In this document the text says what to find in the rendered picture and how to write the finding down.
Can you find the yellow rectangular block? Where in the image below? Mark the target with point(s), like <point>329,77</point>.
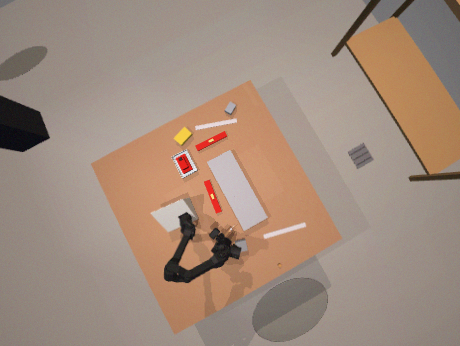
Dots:
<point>183,136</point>

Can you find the white flat bar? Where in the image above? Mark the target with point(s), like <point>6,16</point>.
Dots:
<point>216,124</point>
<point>283,231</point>

